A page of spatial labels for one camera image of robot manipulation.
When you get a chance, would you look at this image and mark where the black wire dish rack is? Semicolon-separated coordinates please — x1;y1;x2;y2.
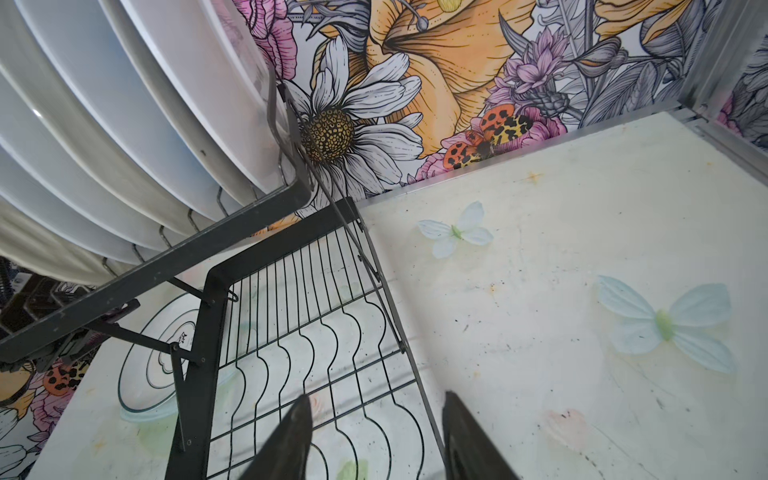
1;86;444;479

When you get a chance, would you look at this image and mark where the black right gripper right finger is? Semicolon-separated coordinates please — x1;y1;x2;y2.
442;391;519;480

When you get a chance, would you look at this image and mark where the blue white striped plate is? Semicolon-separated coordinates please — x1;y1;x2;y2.
122;1;284;193

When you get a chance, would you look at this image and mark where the red character white plate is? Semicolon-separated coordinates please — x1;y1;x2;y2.
1;149;140;265

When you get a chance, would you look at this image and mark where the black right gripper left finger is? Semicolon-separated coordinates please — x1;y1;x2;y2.
240;394;313;480

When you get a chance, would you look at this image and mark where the cream floral oval plate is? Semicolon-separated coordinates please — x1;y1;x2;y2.
1;1;211;236

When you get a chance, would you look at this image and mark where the white fabric butterfly far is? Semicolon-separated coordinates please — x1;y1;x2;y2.
417;201;494;259

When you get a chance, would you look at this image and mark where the white grey emblem plate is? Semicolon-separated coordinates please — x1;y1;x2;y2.
118;294;200;423

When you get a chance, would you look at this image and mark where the yellow woven placemat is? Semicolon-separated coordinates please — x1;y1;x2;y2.
1;199;115;286

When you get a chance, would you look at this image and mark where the white fabric butterfly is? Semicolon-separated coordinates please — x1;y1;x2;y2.
597;276;736;374
417;201;494;259

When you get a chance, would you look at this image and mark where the white fabric butterfly near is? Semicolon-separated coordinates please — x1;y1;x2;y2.
597;276;736;374

